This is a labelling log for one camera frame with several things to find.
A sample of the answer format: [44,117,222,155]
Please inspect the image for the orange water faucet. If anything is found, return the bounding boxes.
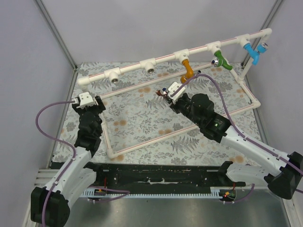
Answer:
[180,59,194,84]

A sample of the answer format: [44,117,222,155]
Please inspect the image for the brown water faucet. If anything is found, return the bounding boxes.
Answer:
[156,87,168,100]

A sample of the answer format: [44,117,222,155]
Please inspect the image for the white PVC pipe frame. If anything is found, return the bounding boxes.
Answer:
[77,27,273,161]

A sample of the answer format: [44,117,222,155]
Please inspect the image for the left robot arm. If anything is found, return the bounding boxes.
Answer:
[30,92,106,227]

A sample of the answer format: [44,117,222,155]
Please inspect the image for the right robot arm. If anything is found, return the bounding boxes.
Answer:
[167,92,303,200]

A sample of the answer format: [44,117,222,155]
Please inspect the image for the green water faucet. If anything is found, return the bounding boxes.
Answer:
[211,50,233,70]

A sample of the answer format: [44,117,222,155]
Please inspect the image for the blue water faucet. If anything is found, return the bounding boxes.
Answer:
[243,43,268,65]

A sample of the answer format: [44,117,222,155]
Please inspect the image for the floral patterned table mat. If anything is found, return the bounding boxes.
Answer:
[53,61,261,166]

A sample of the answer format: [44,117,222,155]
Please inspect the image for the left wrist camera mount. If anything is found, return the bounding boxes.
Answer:
[72,92,97,109]

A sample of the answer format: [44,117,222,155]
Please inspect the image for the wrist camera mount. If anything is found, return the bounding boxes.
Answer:
[72,92,97,109]
[167,82,186,104]

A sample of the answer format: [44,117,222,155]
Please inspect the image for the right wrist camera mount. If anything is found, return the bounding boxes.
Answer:
[167,82,186,104]

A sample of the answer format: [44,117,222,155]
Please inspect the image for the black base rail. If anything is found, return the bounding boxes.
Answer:
[81,162,246,192]

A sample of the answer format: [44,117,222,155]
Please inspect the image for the white slotted cable duct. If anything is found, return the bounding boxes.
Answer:
[79,188,223,199]

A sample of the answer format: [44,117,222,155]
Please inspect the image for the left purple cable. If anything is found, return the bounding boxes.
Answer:
[35,99,131,225]

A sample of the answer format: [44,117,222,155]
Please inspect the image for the purple cable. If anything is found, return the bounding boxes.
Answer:
[171,73,303,203]
[35,99,131,225]

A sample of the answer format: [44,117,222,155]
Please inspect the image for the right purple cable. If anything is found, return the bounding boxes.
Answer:
[171,73,303,203]

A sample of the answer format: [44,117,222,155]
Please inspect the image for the aluminium frame profile left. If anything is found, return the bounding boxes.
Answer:
[34,0,78,70]

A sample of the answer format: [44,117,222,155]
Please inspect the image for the aluminium frame profile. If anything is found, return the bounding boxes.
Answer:
[34,0,78,70]
[260,0,285,30]

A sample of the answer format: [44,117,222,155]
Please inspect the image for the aluminium frame profile right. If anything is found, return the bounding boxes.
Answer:
[260,0,285,30]

